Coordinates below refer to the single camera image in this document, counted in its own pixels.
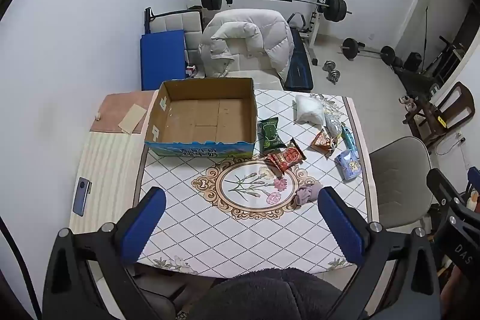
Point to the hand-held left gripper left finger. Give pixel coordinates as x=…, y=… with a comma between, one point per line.
x=144, y=226

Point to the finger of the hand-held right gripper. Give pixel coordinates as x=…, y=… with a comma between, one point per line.
x=444, y=188
x=474, y=179

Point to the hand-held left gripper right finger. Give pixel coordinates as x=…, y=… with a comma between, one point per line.
x=339, y=226

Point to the purple sock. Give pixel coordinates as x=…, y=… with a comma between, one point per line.
x=305, y=194

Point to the blue tissue pack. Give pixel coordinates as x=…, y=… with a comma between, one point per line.
x=348, y=165

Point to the orange cartoon snack packet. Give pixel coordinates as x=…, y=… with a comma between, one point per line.
x=323, y=142

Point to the large red snack packet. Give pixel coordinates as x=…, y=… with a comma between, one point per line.
x=290, y=156

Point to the teal tube packet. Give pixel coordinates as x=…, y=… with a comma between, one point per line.
x=348, y=140

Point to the small red snack packet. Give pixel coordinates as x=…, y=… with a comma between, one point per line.
x=273, y=163

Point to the clear foil packet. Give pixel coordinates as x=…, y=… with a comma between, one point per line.
x=333, y=125

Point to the green snack packet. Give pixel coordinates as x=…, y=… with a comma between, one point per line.
x=270, y=134

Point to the white stuffed plastic bag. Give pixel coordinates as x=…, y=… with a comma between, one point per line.
x=309, y=110

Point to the cardboard box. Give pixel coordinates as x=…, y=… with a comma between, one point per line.
x=202, y=113

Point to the person's right hand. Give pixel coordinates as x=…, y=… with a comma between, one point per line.
x=455, y=284

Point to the grey swivel chair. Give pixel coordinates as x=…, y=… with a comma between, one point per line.
x=397, y=173

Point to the striped cream mat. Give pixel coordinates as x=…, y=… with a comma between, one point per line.
x=108, y=170

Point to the blue smartphone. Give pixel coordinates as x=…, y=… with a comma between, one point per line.
x=81, y=196

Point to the dark wooden chair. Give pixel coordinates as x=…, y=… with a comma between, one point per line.
x=455, y=106

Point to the small pale shoe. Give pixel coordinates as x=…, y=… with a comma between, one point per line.
x=404, y=100
x=410, y=105

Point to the person's dark fleece clothing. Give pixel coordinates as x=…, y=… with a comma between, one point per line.
x=262, y=293

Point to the tan paper sheet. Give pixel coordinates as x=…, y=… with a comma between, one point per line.
x=131, y=119

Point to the dark floor mat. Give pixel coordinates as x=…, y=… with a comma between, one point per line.
x=416, y=84

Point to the black metal rack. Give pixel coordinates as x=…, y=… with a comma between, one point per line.
x=448, y=57

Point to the black bag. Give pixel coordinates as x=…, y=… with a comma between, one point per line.
x=413, y=61

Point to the chrome dumbbell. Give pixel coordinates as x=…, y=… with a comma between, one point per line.
x=329, y=65
x=333, y=76

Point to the short barbell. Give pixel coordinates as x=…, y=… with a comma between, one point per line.
x=369, y=51

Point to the thin dark rod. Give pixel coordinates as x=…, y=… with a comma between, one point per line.
x=426, y=27

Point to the small red white box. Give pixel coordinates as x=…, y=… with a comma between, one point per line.
x=191, y=71

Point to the black weight bench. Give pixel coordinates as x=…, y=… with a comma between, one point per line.
x=299, y=65

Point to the blue folded exercise mat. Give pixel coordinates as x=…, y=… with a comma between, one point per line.
x=163, y=59

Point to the white office chair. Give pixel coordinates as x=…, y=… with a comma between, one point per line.
x=255, y=63

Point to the white tufted chair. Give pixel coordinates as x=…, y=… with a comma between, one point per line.
x=191, y=27

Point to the white puffer jacket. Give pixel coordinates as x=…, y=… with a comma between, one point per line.
x=262, y=31

